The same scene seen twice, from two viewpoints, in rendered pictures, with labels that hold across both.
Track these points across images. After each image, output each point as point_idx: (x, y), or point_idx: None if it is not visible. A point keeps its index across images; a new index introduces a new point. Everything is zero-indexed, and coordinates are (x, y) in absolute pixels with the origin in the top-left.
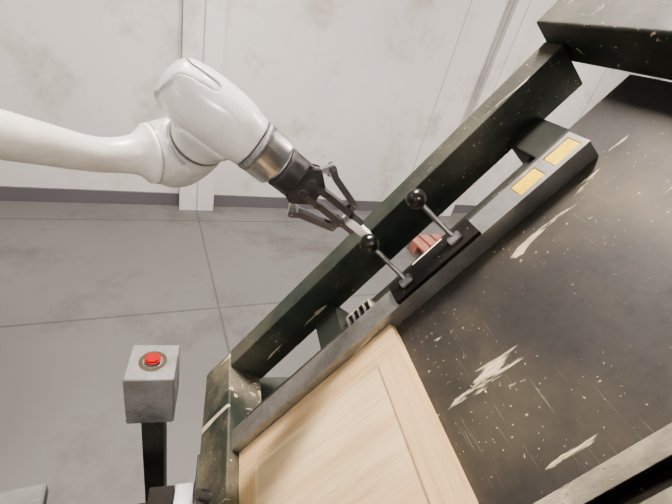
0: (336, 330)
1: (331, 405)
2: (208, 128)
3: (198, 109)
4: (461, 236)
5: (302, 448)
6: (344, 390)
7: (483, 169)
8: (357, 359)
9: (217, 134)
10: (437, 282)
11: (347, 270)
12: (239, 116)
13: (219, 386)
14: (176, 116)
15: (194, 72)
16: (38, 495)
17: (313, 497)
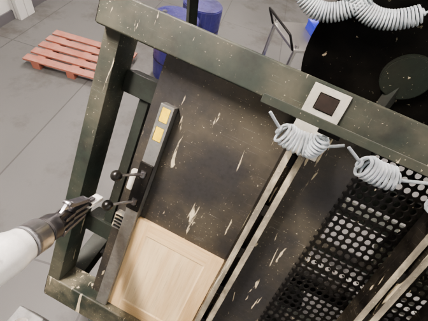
0: (103, 225)
1: (138, 260)
2: (12, 276)
3: (2, 280)
4: (146, 172)
5: (139, 280)
6: (139, 252)
7: (117, 108)
8: (134, 238)
9: (18, 272)
10: (146, 192)
11: None
12: (21, 255)
13: (63, 292)
14: None
15: None
16: None
17: (160, 290)
